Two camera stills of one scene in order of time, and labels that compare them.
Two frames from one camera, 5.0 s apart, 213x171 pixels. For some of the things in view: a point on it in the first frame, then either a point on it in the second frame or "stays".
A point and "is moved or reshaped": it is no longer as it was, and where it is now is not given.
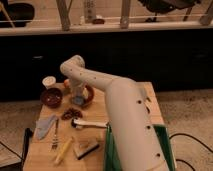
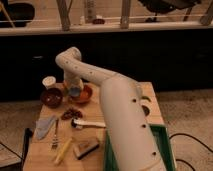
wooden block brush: x=84 y=146 stays
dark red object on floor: x=98 y=21 stays
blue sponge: x=78 y=100 is moved or reshaped
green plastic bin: x=111 y=161 stays
